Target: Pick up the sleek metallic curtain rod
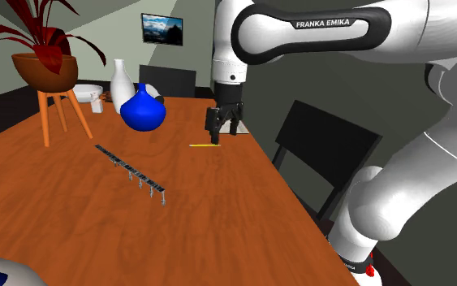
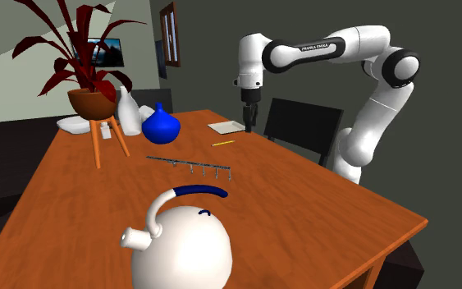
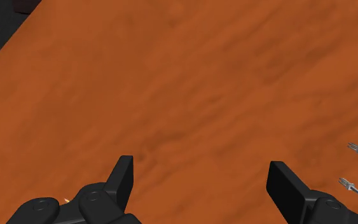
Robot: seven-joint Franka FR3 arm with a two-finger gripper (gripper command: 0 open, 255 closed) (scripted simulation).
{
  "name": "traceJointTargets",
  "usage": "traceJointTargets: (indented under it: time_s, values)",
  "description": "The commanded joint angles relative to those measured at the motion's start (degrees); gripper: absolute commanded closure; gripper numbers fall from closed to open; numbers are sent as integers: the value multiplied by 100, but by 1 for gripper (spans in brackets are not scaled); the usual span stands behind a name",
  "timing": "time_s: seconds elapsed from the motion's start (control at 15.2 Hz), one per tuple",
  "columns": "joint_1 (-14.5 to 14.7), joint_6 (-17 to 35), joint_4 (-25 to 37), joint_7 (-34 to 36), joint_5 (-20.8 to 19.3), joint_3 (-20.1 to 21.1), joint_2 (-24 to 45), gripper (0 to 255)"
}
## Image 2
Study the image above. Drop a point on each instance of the white rounded object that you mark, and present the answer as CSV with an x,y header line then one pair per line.
x,y
146,112

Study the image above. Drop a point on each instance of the small white shaker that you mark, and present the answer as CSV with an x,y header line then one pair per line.
x,y
105,131

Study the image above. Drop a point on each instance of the yellow pencil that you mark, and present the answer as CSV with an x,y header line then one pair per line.
x,y
223,143

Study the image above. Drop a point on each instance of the black chair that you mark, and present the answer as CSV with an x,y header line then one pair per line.
x,y
302,126

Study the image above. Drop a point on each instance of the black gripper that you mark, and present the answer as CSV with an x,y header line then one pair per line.
x,y
251,95

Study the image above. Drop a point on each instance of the brown framed window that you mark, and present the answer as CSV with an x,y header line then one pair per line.
x,y
170,36

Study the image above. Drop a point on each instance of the landscape wall picture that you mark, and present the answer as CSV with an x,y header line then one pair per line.
x,y
110,52

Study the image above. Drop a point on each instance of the blue round vase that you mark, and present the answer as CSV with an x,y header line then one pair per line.
x,y
161,127

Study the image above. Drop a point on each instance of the white square plate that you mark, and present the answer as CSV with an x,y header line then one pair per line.
x,y
226,127

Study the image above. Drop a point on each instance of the red plant on orange stand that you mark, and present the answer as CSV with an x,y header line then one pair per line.
x,y
91,102

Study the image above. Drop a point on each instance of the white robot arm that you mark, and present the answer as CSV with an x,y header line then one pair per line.
x,y
378,108

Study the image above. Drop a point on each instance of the white shallow bowl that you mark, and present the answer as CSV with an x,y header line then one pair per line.
x,y
72,125

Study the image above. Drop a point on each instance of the dark brown block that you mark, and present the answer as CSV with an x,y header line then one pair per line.
x,y
406,266

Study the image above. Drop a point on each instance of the blue wall poster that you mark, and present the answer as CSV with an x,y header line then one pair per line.
x,y
161,60

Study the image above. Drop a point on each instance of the white bottle vase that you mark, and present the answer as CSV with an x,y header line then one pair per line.
x,y
128,114

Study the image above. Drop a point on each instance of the orange wooden table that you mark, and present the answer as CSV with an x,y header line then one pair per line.
x,y
286,192

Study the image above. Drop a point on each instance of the metal hook rail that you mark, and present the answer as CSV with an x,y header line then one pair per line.
x,y
198,163

